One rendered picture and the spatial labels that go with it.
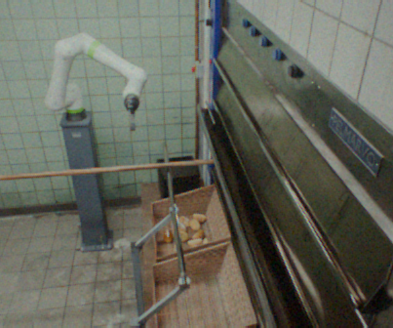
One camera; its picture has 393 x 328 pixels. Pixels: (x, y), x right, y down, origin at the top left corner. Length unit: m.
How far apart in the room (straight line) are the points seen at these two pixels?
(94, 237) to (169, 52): 1.67
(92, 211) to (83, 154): 0.54
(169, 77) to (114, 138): 0.74
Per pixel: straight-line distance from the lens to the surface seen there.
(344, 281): 1.04
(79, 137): 3.04
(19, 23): 3.42
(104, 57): 2.64
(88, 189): 3.28
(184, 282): 1.72
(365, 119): 0.95
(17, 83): 3.57
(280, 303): 1.38
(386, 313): 1.00
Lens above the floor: 2.46
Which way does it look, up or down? 32 degrees down
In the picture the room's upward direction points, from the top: straight up
